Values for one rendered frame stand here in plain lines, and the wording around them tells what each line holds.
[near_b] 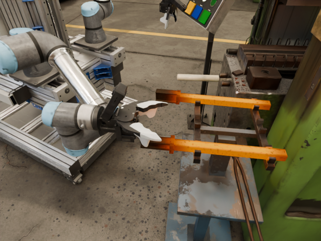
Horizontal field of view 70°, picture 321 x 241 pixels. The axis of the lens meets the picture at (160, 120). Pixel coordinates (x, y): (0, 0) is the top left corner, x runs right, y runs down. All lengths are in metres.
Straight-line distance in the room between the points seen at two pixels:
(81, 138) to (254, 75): 0.72
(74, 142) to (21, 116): 1.53
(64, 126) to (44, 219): 1.16
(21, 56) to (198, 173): 0.78
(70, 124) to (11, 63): 0.35
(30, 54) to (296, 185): 1.16
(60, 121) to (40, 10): 0.96
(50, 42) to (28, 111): 1.39
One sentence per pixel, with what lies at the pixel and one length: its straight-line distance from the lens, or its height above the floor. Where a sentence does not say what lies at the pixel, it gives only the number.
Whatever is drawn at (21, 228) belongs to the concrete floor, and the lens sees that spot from 1.83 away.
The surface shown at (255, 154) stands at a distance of 0.72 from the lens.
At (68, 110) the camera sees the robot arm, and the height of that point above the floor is 1.08.
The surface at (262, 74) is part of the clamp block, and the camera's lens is 1.07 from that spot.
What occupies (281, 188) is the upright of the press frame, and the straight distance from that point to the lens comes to 1.15.
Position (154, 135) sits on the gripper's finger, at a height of 1.06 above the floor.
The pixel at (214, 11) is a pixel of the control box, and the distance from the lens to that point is 1.53.
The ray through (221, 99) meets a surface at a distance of 0.88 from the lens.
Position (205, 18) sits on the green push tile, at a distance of 1.56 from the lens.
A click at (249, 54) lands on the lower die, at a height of 0.99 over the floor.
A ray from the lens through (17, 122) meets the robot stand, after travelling 2.22.
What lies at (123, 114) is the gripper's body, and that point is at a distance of 0.64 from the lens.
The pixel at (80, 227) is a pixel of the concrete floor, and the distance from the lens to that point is 1.68.
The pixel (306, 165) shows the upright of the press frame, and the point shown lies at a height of 0.77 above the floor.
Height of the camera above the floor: 1.48
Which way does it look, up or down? 42 degrees down
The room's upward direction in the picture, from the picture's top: straight up
